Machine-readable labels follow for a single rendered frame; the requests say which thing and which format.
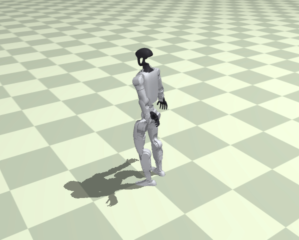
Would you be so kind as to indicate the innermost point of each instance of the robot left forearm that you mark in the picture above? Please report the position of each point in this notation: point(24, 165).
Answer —
point(145, 110)

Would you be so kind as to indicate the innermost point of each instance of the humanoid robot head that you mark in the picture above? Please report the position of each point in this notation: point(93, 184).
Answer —
point(144, 53)

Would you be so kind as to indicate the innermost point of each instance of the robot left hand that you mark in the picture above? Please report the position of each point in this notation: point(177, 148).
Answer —
point(155, 117)

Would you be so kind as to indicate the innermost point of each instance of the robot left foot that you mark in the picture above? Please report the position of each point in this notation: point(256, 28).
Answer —
point(144, 183)

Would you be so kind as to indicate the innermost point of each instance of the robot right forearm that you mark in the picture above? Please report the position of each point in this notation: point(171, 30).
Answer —
point(161, 94)

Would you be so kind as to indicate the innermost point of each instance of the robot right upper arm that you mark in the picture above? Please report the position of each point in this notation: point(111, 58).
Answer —
point(160, 86)

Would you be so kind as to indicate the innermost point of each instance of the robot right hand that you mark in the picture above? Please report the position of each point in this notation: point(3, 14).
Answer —
point(163, 104)

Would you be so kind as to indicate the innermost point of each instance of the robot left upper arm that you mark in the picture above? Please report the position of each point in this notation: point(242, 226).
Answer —
point(138, 82)

